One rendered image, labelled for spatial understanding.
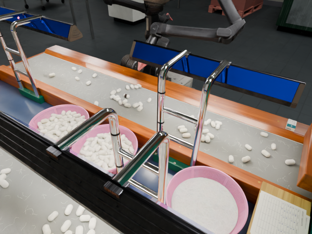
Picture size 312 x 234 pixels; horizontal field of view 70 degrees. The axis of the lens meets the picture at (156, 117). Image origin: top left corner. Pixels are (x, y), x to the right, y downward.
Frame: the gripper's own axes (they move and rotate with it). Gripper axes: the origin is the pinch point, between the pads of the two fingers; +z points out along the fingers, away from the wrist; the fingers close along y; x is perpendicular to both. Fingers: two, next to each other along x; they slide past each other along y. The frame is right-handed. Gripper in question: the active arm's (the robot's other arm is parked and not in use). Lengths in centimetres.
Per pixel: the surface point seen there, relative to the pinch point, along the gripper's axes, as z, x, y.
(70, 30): 2.4, -31.5, -22.5
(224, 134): 17, 2, 55
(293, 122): -1, 11, 80
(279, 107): -58, 160, 78
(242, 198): 38, -17, 71
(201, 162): 33, -14, 53
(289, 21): -284, 318, 45
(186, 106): 8.9, 8.8, 31.0
